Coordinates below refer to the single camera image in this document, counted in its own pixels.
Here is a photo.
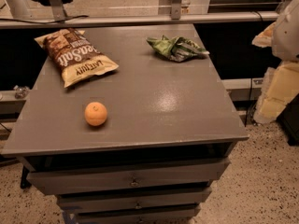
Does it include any small crumpled clear wrapper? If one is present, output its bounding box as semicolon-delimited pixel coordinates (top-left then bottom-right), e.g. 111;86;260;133
13;85;30;99

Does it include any grey vertical bracket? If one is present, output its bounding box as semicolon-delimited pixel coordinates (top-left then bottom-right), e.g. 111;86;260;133
171;0;181;20
49;0;66;21

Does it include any green jalapeno chip bag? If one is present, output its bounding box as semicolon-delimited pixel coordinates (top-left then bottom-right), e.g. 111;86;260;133
147;35;209;63

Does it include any grey drawer cabinet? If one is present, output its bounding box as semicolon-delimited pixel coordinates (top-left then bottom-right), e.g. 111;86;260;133
0;23;249;224

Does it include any grey drawer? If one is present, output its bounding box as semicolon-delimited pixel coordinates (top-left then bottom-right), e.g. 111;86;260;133
58;185;211;214
28;158;230;195
76;204;199;224

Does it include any black hanging cable right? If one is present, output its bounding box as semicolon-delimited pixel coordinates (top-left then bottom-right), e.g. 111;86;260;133
244;77;255;128

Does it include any grey vertical bracket right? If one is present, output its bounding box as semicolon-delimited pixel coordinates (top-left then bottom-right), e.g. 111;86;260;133
171;0;181;20

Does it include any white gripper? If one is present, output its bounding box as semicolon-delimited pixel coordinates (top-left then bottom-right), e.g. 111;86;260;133
251;0;299;124

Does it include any grey top drawer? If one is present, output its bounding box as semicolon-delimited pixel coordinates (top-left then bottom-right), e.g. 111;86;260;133
28;158;230;195

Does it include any grey metal ledge right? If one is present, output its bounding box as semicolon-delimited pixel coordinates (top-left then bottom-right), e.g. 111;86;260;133
222;77;263;102

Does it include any black cable on rail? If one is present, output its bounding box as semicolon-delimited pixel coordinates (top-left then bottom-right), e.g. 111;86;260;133
0;14;90;24

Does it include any grey metal rail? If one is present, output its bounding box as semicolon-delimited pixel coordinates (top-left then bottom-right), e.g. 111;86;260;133
0;11;278;29

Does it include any orange fruit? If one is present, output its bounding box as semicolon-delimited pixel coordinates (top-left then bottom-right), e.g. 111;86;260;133
84;102;107;126

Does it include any grey bottom drawer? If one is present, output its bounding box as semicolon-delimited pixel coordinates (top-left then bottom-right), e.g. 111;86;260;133
76;204;199;224

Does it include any grey middle drawer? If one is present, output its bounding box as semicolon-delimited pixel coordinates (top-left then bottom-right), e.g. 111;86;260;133
58;185;211;214

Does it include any brown sea salt chip bag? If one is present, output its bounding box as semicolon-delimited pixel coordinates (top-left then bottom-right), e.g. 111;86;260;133
36;28;119;88

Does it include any white pipe top left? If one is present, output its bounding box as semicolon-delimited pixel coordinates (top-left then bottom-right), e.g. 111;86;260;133
5;0;32;19

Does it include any grey vertical bracket left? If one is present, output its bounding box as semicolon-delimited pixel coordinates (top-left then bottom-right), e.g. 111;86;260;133
49;0;66;21

